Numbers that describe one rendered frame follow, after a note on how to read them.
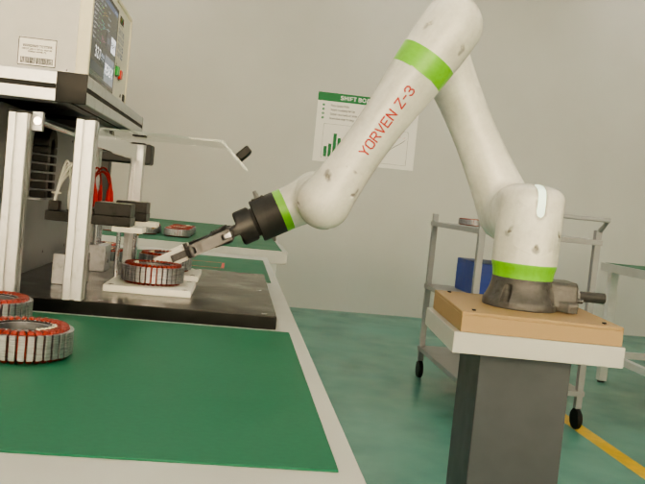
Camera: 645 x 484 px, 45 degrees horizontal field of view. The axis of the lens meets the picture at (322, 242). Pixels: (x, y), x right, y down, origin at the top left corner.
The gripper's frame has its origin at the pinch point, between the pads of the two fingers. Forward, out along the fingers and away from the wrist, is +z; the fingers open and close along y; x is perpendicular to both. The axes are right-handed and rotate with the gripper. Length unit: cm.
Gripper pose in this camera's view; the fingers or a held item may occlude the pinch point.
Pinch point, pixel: (166, 259)
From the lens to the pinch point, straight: 168.1
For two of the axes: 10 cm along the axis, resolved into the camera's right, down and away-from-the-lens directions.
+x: 3.9, 9.2, 1.0
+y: 1.1, 0.7, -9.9
